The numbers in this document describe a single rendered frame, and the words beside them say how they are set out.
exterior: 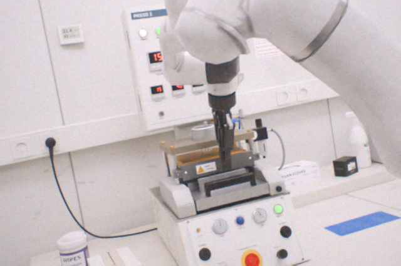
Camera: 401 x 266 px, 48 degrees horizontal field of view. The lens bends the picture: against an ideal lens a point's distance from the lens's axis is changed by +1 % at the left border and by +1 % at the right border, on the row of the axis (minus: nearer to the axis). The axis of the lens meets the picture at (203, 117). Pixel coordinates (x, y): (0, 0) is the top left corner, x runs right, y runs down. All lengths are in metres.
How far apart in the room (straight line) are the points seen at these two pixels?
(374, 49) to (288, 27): 0.11
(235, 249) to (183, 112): 0.52
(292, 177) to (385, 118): 1.27
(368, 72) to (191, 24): 0.25
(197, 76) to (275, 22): 0.47
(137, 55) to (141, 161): 0.52
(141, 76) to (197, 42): 0.89
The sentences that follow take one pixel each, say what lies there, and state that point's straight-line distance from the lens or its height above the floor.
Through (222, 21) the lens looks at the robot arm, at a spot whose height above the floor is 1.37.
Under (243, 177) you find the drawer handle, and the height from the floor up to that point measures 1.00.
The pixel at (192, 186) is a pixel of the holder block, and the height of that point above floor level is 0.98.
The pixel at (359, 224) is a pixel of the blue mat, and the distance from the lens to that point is 1.57.
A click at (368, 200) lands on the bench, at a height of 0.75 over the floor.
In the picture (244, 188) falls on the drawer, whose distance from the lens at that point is 1.29.
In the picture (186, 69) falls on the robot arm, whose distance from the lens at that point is 1.04.
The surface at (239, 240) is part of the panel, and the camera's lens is 1.28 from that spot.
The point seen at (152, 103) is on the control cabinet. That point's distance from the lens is 1.52.
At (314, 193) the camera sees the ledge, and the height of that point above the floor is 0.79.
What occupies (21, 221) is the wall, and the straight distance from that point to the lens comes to 1.86.
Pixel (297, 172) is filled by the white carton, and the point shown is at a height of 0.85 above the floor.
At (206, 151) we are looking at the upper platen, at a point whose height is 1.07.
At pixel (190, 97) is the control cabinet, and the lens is 1.55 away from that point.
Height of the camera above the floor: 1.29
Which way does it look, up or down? 5 degrees down
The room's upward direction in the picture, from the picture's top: 10 degrees counter-clockwise
